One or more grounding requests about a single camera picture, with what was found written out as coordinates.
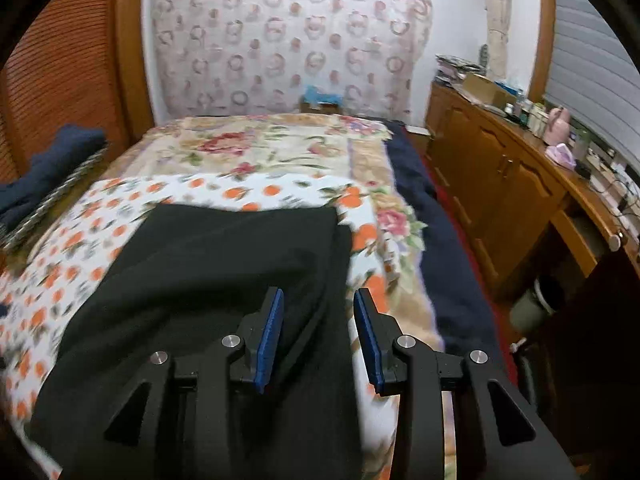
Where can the navy blue blanket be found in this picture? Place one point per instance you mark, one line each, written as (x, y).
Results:
(440, 240)

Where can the black t-shirt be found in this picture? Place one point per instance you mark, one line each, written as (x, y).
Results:
(210, 270)

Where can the grey waste bin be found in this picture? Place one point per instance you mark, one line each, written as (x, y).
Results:
(532, 305)

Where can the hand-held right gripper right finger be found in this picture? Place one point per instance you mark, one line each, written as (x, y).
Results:
(367, 340)

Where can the orange fruit print sheet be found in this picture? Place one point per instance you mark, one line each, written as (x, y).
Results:
(90, 240)

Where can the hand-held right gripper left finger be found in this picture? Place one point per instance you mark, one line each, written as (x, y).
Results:
(270, 340)

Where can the floral blanket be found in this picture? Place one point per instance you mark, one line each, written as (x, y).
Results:
(260, 145)

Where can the beige hanging cloth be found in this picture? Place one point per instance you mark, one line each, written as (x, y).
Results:
(499, 15)

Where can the dark chair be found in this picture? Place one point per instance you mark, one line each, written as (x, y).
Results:
(585, 360)

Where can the pink cloth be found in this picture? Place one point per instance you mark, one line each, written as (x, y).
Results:
(561, 155)

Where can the navy blue clothes pile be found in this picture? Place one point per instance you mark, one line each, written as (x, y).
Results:
(45, 165)

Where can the checked woven strip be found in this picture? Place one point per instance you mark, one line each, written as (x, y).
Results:
(55, 195)

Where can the blue item on box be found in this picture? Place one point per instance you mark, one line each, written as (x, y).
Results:
(320, 102)

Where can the group of small bottles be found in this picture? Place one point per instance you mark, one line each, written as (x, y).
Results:
(532, 117)

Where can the pink bottle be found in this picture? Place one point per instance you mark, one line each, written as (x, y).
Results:
(559, 127)

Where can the wooden sideboard cabinet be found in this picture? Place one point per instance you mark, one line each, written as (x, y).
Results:
(505, 180)

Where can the brown slatted wooden wardrobe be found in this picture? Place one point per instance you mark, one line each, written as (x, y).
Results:
(65, 65)

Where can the stack of papers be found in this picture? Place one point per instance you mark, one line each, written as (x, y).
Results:
(457, 67)

